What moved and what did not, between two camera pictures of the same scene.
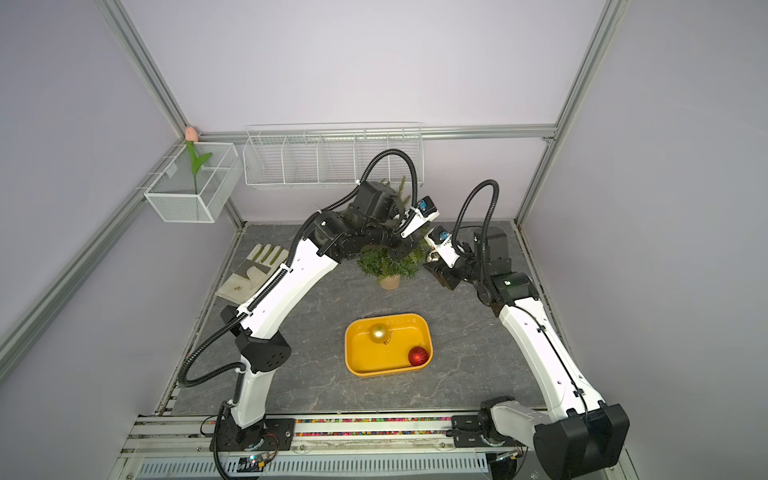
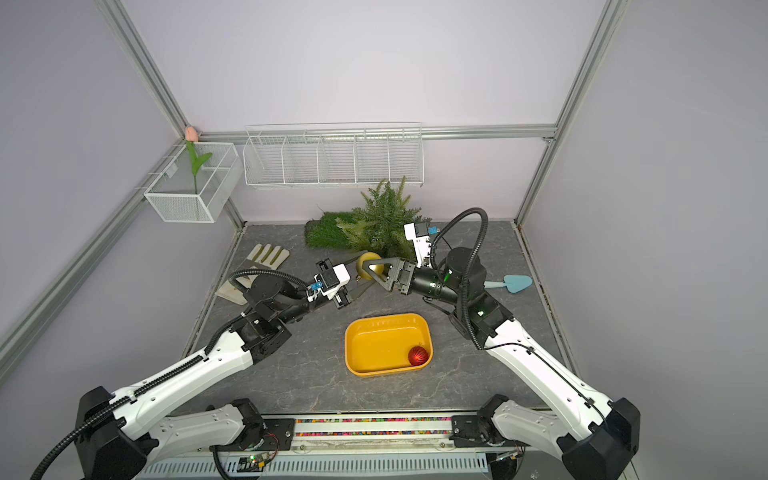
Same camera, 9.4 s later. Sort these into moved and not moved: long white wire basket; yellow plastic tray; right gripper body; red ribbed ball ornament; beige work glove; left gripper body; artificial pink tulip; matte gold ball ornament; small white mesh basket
Moved: matte gold ball ornament; left gripper body; right gripper body
Not moved: long white wire basket; red ribbed ball ornament; small white mesh basket; yellow plastic tray; artificial pink tulip; beige work glove
